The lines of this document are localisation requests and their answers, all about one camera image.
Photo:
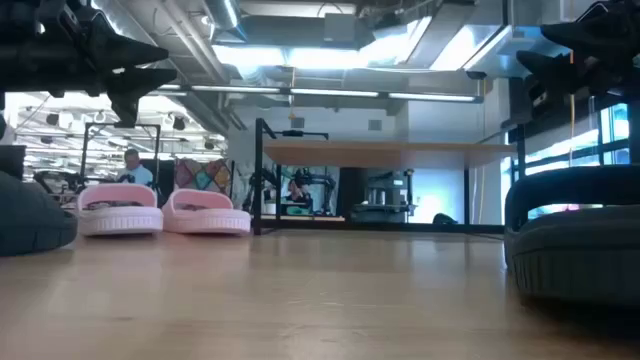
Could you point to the black background monitor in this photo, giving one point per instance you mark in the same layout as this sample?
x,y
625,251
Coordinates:
x,y
11,162

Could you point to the black aluminium rig frame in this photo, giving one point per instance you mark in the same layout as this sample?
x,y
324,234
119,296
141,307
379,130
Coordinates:
x,y
400,228

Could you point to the wooden shelf with black frame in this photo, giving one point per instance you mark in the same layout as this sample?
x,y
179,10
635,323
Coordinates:
x,y
380,155

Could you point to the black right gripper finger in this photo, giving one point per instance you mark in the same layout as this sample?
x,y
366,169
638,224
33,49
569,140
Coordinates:
x,y
565,75
600,30

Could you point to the pink slide sandal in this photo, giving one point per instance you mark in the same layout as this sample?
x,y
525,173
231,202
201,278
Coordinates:
x,y
210,220
120,217

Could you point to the person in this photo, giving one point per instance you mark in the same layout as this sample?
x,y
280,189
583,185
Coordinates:
x,y
136,172

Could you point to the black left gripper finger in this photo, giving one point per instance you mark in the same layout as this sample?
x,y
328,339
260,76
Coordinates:
x,y
125,50
130,82

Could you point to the tall black background frame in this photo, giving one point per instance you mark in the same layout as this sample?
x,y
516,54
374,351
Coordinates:
x,y
122,125

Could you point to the grey equipment cart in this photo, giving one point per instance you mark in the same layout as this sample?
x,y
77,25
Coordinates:
x,y
385,195

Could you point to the small black dome object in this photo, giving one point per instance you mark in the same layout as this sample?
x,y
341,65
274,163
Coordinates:
x,y
444,219

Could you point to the black background robot arm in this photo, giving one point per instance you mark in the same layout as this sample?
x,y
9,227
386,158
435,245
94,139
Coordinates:
x,y
312,182

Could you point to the colourful patchwork cloth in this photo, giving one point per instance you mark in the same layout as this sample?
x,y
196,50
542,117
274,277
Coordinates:
x,y
202,175

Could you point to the black slide sandal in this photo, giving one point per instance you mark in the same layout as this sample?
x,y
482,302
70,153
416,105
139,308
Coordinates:
x,y
575,250
30,220

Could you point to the low black background frame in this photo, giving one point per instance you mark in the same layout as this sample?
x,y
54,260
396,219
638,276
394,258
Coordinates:
x,y
300,134

